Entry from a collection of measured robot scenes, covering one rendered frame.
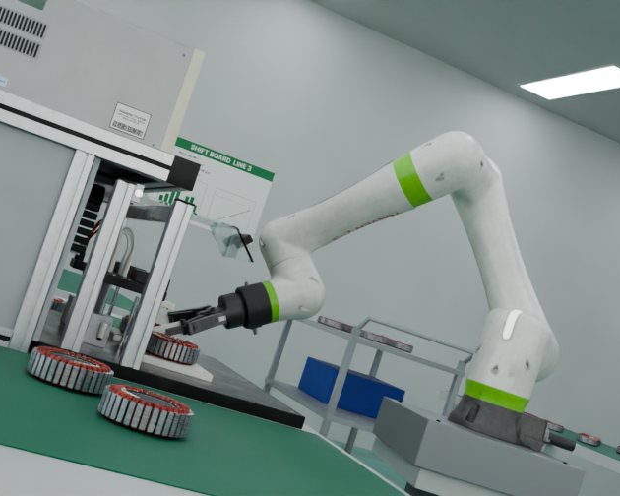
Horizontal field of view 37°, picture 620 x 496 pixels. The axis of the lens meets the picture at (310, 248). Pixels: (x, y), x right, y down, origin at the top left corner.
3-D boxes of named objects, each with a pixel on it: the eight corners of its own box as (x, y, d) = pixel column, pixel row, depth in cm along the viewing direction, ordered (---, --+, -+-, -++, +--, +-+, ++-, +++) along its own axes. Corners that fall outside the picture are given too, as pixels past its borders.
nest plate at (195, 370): (192, 367, 180) (194, 361, 180) (211, 382, 166) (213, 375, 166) (119, 345, 175) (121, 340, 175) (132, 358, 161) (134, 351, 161)
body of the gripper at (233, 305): (248, 328, 196) (206, 338, 193) (237, 323, 204) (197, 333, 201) (241, 293, 195) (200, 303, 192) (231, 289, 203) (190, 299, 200)
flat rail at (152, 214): (122, 218, 209) (127, 206, 209) (180, 225, 151) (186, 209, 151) (117, 217, 209) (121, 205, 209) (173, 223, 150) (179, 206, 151)
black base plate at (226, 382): (212, 366, 219) (215, 357, 219) (301, 429, 159) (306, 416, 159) (15, 308, 203) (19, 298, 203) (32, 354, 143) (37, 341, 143)
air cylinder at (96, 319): (98, 342, 170) (108, 314, 170) (104, 348, 163) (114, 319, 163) (72, 335, 168) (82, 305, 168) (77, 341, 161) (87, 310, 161)
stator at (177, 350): (184, 359, 178) (190, 341, 178) (203, 370, 168) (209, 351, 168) (130, 343, 173) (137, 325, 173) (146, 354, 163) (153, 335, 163)
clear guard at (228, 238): (223, 256, 216) (231, 232, 217) (253, 263, 194) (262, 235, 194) (90, 211, 205) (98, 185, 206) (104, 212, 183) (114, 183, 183)
